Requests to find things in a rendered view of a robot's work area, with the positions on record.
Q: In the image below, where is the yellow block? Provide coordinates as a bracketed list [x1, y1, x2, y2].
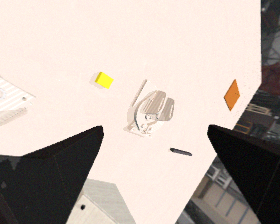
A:
[95, 72, 113, 89]

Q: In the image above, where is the black flat bar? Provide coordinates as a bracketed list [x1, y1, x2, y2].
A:
[170, 148, 193, 156]

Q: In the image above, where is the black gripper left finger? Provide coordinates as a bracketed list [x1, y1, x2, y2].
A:
[0, 125, 104, 224]

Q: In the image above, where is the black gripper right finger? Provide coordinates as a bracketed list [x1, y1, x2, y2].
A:
[207, 124, 280, 224]

